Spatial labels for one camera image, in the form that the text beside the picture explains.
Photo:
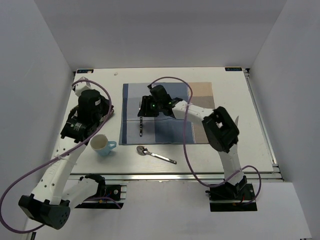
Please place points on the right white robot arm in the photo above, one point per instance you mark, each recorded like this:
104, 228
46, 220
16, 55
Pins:
220, 130

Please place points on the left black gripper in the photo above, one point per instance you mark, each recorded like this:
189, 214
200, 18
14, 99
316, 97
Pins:
106, 105

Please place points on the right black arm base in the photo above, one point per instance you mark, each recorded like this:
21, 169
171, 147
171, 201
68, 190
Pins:
232, 198

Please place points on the right blue table label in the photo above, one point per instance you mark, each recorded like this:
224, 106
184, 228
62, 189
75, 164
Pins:
233, 69

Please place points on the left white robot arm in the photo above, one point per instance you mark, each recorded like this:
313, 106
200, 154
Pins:
49, 202

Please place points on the metal fork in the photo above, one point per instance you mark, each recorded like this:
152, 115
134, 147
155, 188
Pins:
140, 122

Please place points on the left blue table label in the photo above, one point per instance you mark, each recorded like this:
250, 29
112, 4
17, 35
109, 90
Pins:
84, 71

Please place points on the blue table label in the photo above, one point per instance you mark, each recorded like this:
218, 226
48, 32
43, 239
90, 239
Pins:
84, 71
233, 69

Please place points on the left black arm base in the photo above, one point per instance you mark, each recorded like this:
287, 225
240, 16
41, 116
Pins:
108, 195

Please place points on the metal spoon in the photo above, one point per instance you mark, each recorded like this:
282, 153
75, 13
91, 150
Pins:
143, 151

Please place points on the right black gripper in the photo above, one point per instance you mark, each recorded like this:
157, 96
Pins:
145, 111

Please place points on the light blue mug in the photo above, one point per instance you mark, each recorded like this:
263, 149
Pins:
102, 145

